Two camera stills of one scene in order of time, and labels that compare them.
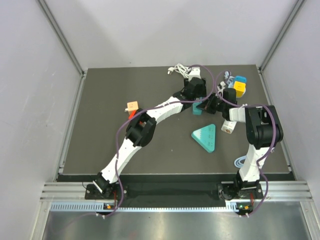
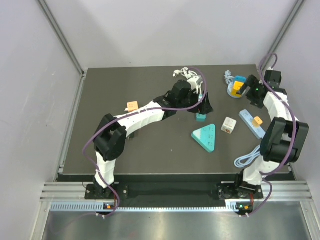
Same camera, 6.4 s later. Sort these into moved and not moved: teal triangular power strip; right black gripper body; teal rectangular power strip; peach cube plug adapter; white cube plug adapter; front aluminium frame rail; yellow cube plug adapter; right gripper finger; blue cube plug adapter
Moved: right black gripper body; right gripper finger; teal rectangular power strip
Not moved: blue cube plug adapter; teal triangular power strip; white cube plug adapter; yellow cube plug adapter; front aluminium frame rail; peach cube plug adapter
